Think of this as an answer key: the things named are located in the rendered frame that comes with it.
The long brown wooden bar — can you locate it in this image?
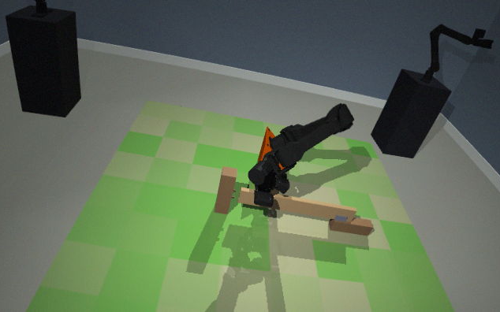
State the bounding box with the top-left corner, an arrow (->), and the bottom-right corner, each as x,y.
238,188 -> 357,222

